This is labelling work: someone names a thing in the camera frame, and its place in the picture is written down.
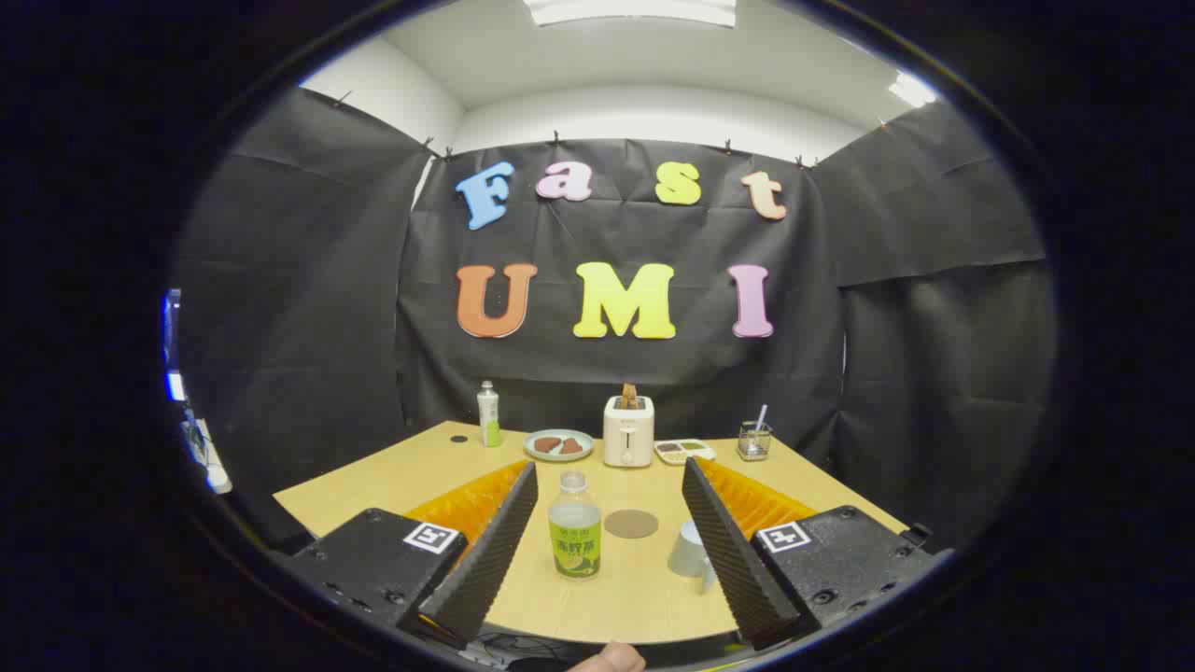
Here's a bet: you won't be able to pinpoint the black backdrop cloth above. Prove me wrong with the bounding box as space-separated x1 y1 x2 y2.
173 89 1056 561

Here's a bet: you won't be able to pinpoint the white divided snack tray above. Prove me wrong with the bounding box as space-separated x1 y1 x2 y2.
654 439 718 466

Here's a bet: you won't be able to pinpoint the slim white green bottle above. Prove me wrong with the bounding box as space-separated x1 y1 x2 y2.
476 380 502 448

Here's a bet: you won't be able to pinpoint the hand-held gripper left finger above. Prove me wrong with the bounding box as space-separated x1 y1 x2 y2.
280 459 540 651

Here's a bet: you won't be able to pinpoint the white cup with handle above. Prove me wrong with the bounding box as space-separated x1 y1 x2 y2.
667 519 720 595

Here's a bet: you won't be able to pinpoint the large ceiling light panel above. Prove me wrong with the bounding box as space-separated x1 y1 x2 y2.
523 0 738 29

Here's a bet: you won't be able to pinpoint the small ceiling light panel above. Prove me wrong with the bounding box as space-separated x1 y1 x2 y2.
887 71 939 108

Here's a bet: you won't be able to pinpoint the clear juice bottle green label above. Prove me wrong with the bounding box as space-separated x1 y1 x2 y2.
548 470 602 580

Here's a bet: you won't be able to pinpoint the pale green plate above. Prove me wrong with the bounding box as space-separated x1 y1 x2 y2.
523 428 595 463

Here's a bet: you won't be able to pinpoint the wooden table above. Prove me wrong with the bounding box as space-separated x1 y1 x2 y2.
273 420 908 645

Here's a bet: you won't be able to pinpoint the black cables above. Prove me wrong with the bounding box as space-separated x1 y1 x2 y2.
467 633 598 668

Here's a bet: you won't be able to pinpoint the round brown coaster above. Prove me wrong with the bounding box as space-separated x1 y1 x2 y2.
604 509 660 539

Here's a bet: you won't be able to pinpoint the cream toaster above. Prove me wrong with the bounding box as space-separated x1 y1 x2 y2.
602 395 655 469

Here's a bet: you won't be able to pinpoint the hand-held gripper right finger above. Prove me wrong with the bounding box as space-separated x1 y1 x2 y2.
681 456 955 651

